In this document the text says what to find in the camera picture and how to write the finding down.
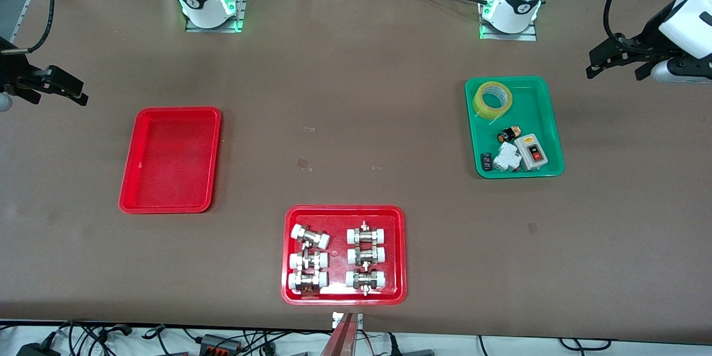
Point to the red tray holding valves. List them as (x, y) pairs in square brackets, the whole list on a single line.
[(336, 233)]

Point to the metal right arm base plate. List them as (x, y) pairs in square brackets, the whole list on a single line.
[(214, 28)]

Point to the small black relay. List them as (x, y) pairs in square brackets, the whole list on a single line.
[(485, 161)]

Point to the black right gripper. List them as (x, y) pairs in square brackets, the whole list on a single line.
[(12, 72)]

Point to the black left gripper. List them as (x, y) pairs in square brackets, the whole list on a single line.
[(648, 39)]

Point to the white marker plate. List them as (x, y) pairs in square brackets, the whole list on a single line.
[(336, 320)]

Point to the white circuit breaker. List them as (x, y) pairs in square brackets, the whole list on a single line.
[(505, 157)]

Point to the grey switch box red button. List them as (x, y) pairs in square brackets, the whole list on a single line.
[(531, 153)]

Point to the red camera pole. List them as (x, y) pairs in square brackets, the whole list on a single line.
[(342, 342)]

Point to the yellow tape roll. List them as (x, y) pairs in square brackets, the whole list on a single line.
[(478, 103)]

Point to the empty red plastic tray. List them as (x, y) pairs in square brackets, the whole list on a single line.
[(172, 161)]

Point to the black round push button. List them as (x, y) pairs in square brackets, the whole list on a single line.
[(505, 136)]

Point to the aluminium table rail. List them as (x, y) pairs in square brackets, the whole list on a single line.
[(25, 8)]

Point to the tilted metal valve white caps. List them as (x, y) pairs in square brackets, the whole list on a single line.
[(311, 236)]

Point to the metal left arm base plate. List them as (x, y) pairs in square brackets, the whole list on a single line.
[(509, 36)]

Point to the green plastic tray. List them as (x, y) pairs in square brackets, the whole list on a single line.
[(528, 105)]

